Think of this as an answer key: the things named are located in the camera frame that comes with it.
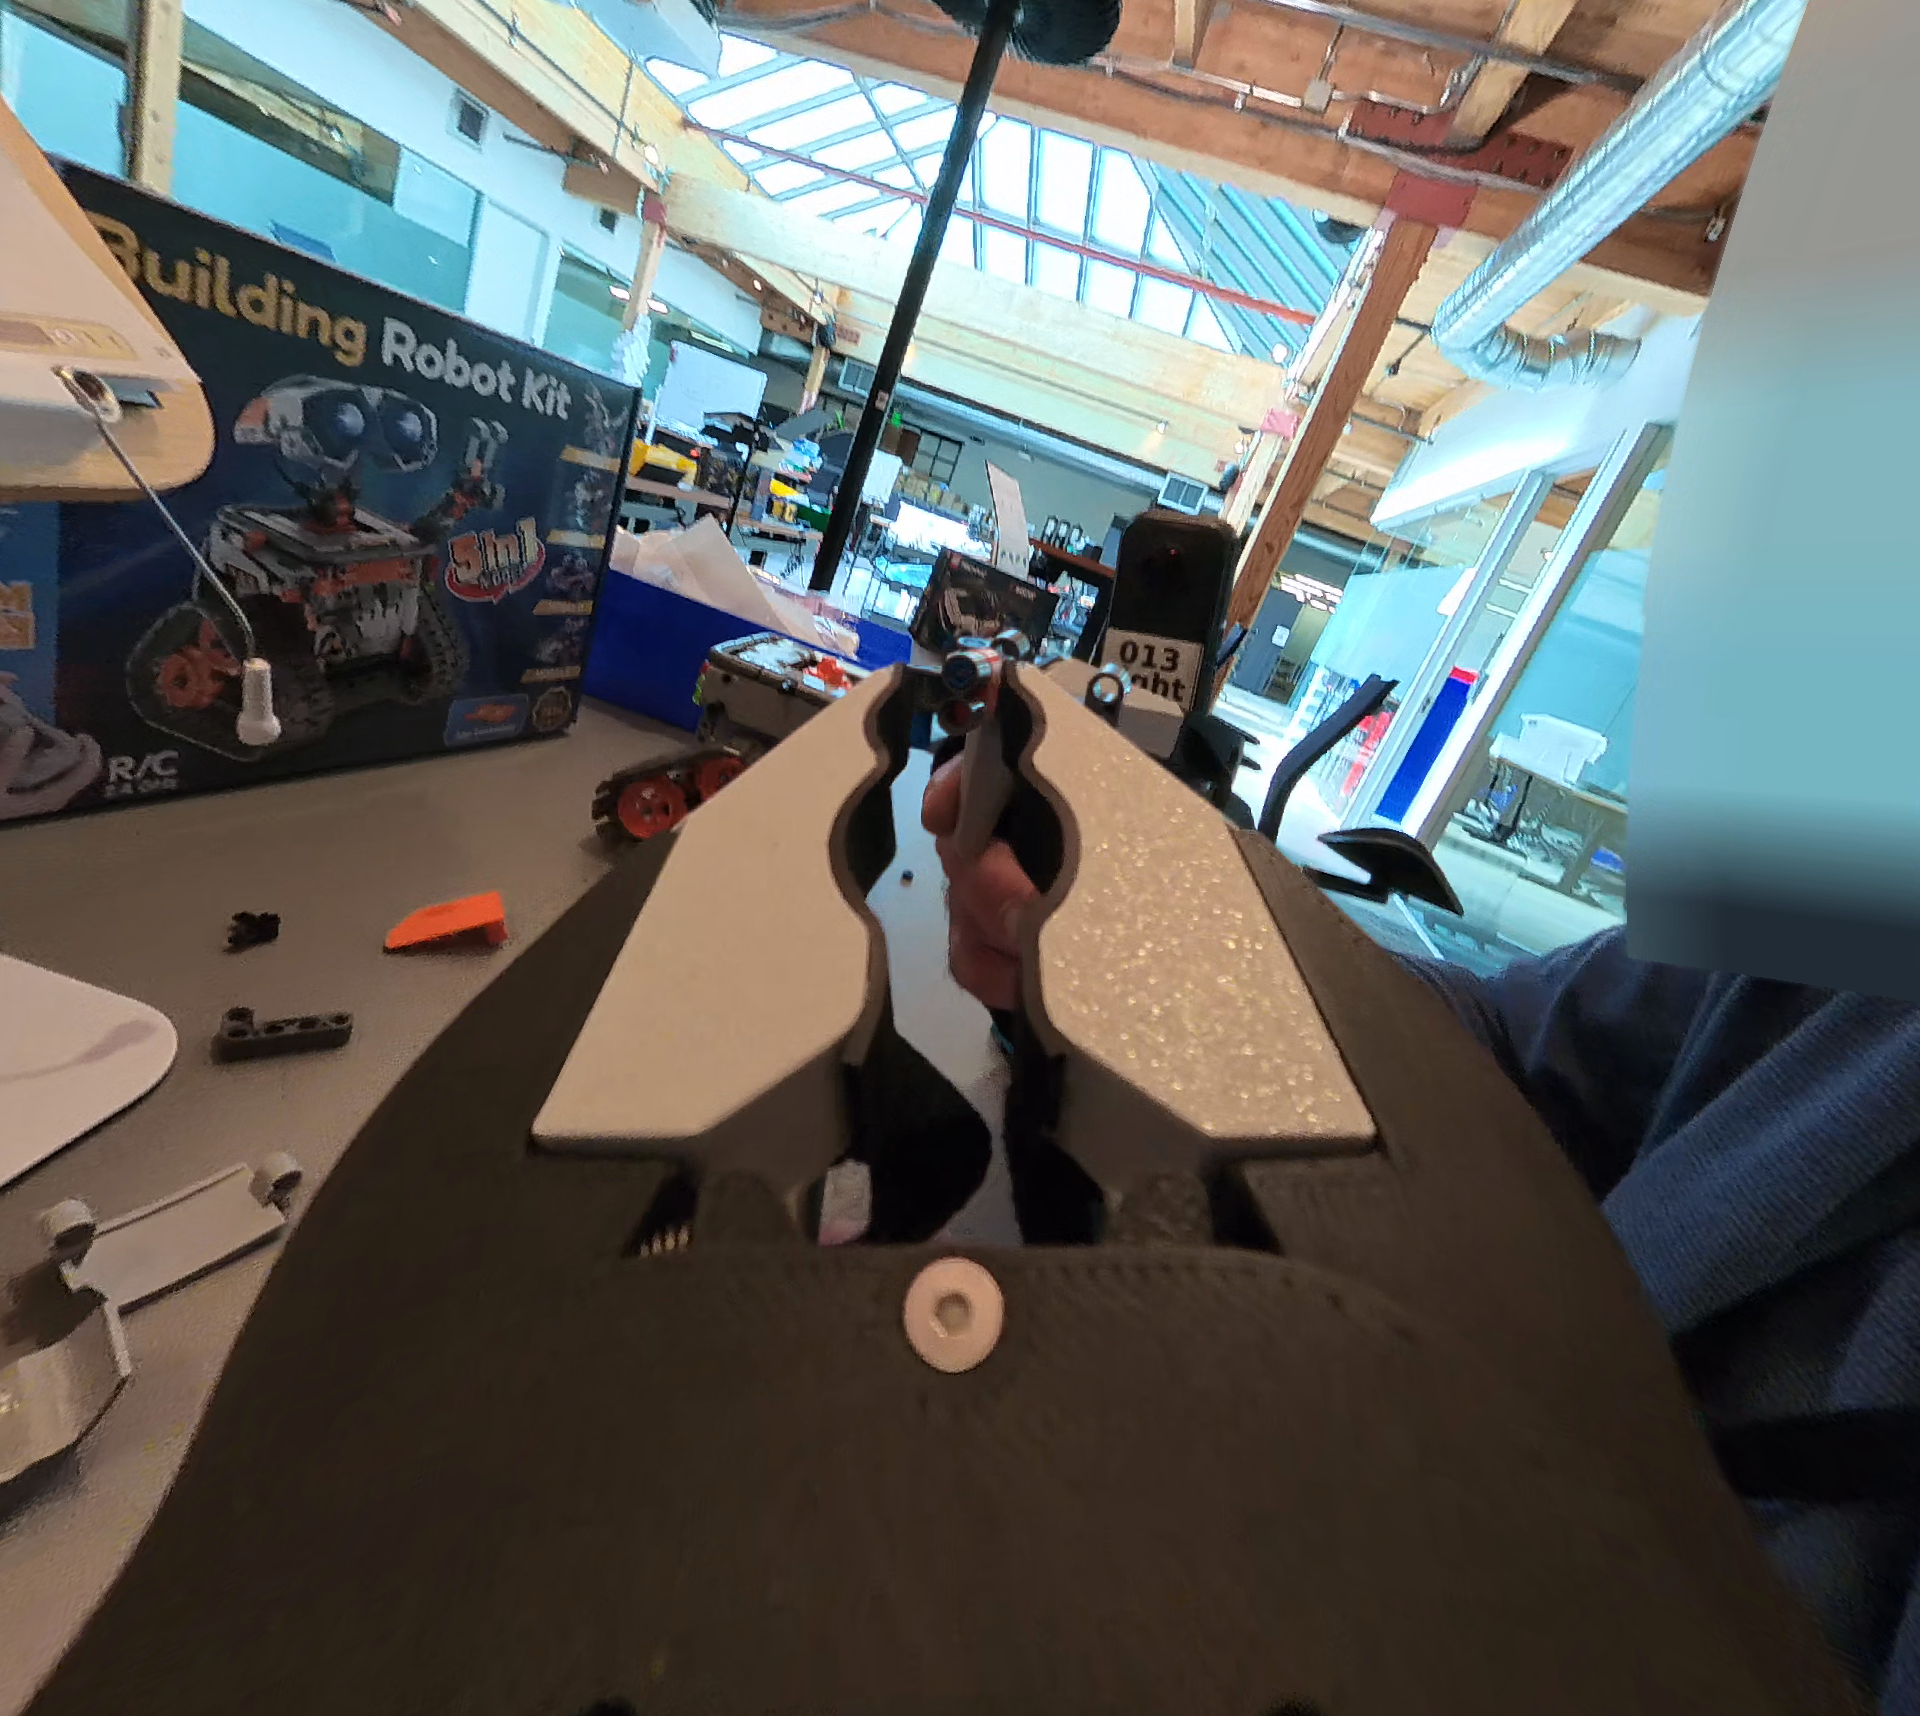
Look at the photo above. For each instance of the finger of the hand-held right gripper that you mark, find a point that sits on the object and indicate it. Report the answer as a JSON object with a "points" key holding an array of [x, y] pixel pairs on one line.
{"points": [[1153, 729], [986, 779]]}

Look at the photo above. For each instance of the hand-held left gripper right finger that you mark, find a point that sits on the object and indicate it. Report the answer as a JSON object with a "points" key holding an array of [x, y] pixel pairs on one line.
{"points": [[1200, 981]]}

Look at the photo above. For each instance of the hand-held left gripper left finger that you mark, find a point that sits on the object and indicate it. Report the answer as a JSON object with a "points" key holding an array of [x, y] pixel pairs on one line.
{"points": [[704, 981]]}

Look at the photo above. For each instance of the dark grey double-hole connector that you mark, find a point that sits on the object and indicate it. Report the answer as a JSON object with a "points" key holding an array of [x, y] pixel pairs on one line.
{"points": [[986, 660]]}

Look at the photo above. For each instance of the person's right hand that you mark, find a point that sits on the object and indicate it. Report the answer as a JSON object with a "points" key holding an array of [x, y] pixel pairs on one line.
{"points": [[991, 920]]}

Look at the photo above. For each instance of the dark standing desk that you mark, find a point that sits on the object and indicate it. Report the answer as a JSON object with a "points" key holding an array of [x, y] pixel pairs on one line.
{"points": [[1072, 556]]}

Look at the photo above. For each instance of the black car model box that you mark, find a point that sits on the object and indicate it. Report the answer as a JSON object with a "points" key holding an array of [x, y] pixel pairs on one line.
{"points": [[983, 598]]}

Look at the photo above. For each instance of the tracked toy robot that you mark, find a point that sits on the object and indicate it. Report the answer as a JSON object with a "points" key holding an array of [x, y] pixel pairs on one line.
{"points": [[751, 696]]}

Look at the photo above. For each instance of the orange wedge panel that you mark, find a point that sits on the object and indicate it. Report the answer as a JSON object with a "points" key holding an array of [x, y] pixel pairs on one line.
{"points": [[451, 924]]}

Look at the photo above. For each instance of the blue tagged storage bin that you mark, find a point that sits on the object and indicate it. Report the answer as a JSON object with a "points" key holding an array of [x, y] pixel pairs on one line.
{"points": [[644, 650]]}

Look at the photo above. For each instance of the white crumpled paper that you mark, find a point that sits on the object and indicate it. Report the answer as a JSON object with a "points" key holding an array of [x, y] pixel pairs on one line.
{"points": [[704, 569]]}

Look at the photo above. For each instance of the black pole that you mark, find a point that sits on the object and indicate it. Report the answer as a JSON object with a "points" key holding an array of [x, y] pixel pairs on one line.
{"points": [[931, 246]]}

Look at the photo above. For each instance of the dark grey three-hole beam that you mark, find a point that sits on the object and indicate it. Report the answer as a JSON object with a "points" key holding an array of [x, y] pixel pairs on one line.
{"points": [[284, 1035]]}

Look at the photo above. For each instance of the small black piece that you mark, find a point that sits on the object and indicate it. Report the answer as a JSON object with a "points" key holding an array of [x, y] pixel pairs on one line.
{"points": [[254, 931]]}

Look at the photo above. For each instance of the grey curved panel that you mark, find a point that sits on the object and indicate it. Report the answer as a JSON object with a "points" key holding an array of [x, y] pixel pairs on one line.
{"points": [[181, 1237]]}

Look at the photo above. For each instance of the dark blue robot kit box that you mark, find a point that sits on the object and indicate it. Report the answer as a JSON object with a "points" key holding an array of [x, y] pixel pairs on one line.
{"points": [[330, 470]]}

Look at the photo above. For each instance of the white book stand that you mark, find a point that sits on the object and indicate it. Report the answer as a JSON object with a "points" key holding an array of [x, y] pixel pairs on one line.
{"points": [[61, 1057]]}

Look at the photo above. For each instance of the person's blue sweater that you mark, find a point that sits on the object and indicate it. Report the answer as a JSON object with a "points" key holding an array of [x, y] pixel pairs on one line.
{"points": [[1800, 1296]]}

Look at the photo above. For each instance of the grey angular panel piece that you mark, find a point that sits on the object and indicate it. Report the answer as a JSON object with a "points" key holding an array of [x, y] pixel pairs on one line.
{"points": [[52, 1387]]}

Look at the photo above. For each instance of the wooden post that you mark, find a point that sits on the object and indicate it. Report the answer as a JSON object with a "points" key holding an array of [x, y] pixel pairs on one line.
{"points": [[1334, 397]]}

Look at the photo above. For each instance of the silver air duct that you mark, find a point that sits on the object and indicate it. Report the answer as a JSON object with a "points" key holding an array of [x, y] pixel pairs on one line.
{"points": [[1621, 200]]}

